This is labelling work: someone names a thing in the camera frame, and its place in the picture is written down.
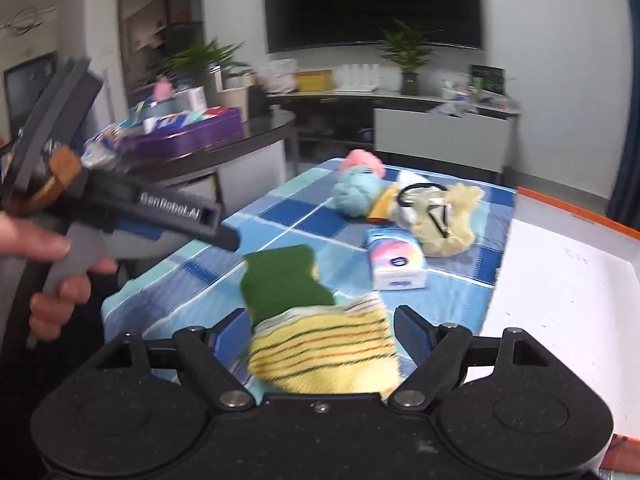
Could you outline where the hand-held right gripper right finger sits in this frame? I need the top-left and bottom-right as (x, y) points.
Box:
(389, 305), (551, 409)

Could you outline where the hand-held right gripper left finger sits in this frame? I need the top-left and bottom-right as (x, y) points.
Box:
(95, 309), (253, 408)

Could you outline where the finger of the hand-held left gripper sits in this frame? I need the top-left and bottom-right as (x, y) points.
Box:
(117, 204), (239, 252)

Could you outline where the green scouring sponge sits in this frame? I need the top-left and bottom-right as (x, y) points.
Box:
(240, 245), (337, 328)

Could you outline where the tissue pack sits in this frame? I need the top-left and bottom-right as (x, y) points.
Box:
(366, 227), (428, 291)

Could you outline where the yellow striped cloth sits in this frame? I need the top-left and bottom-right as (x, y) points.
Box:
(248, 294), (403, 401)

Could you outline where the pale yellow scrunchie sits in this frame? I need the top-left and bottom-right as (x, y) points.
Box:
(410, 182), (486, 259)

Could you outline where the small black hair tie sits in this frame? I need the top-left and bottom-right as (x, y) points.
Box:
(431, 199), (453, 237)

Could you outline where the white and yellow cloth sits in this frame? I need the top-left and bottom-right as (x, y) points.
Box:
(367, 170), (453, 226)

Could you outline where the blue plush ball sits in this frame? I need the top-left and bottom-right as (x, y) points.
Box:
(334, 165), (388, 218)

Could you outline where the large black hair tie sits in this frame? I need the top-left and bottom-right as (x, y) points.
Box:
(397, 182), (452, 209)

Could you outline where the white box with orange rim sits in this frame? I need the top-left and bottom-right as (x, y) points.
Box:
(479, 187), (640, 461)

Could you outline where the pink plush ball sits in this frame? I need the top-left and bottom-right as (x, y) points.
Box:
(342, 149), (386, 178)

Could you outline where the person's left hand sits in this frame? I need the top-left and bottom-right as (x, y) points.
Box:
(0, 212), (119, 342)

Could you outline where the blue checkered tablecloth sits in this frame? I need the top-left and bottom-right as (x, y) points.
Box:
(100, 157), (518, 401)

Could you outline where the purple box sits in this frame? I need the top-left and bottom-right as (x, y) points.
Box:
(120, 107), (246, 159)

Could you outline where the dark glass table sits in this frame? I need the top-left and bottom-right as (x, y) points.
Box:
(125, 109), (298, 191)

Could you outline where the tv stand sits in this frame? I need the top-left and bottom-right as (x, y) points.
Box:
(265, 87), (521, 181)

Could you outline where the white plastic bag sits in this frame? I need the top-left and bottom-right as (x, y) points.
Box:
(257, 59), (299, 94)

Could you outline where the plant in white pot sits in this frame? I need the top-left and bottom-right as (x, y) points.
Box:
(160, 37), (252, 123)

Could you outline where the yellow box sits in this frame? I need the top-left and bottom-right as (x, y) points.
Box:
(297, 70), (333, 92)

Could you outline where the white drawer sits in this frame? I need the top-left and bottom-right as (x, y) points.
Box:
(373, 107), (518, 176)

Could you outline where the white router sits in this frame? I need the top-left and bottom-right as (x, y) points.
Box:
(334, 62), (381, 94)

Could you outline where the pile of small items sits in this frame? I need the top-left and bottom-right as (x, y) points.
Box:
(440, 85), (521, 117)

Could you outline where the plant in dark vase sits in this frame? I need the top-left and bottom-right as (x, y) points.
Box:
(377, 20), (443, 97)

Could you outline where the green and black box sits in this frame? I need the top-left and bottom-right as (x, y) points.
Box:
(470, 64), (506, 96)

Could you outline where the black television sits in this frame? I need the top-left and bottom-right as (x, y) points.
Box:
(262, 0), (483, 55)

